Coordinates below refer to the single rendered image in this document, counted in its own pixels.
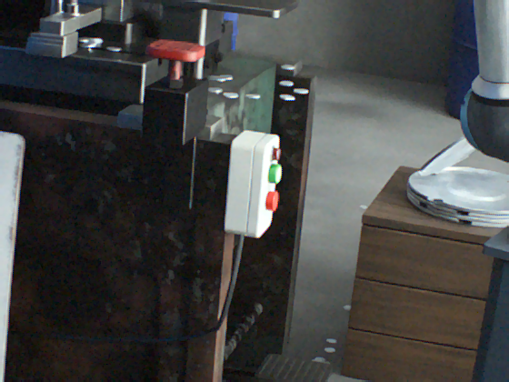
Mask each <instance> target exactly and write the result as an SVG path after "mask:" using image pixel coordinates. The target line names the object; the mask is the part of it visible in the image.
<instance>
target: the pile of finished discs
mask: <svg viewBox="0 0 509 382"><path fill-rule="evenodd" d="M407 197H408V199H409V201H410V202H411V203H412V205H413V206H415V207H416V208H418V209H420V210H422V211H424V212H425V213H427V214H430V215H432V216H437V217H440V218H442V219H445V220H448V221H452V222H455V223H460V224H463V223H464V222H462V220H467V221H471V223H468V224H467V225H469V226H481V227H487V226H492V227H506V226H507V225H509V176H507V175H503V174H499V173H495V172H491V171H486V170H481V169H474V168H465V167H447V168H446V169H444V170H441V171H439V172H436V173H433V174H431V175H428V176H422V175H421V174H420V173H419V171H418V172H415V173H414V174H412V175H411V176H410V178H409V181H408V186H407Z"/></svg>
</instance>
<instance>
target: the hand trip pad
mask: <svg viewBox="0 0 509 382"><path fill-rule="evenodd" d="M146 54H147V55H148V56H150V57H153V58H161V59H167V60H169V63H168V78H170V79H179V75H180V72H181V61H182V62H194V61H196V60H199V59H201V58H202V57H204V55H205V47H204V46H203V45H200V44H194V43H187V42H181V41H172V40H164V41H163V39H162V40H159V41H157V42H154V43H152V44H150V45H148V46H147V47H146Z"/></svg>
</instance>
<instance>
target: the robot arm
mask: <svg viewBox="0 0 509 382"><path fill-rule="evenodd" d="M473 2H474V18H475V32H476V34H477V50H478V66H479V71H480V75H479V76H478V77H477V78H476V79H475V80H474V81H473V82H472V88H471V89H470V91H469V92H468V93H467V95H466V96H465V98H464V101H465V103H464V105H462V106H461V111H460V126H461V129H462V132H463V135H464V138H465V140H466V141H467V142H468V143H469V144H470V145H471V146H472V147H473V148H475V149H477V150H479V151H481V152H482V153H483V154H485V155H486V156H490V157H494V158H498V159H500V160H503V161H505V162H507V164H509V0H473Z"/></svg>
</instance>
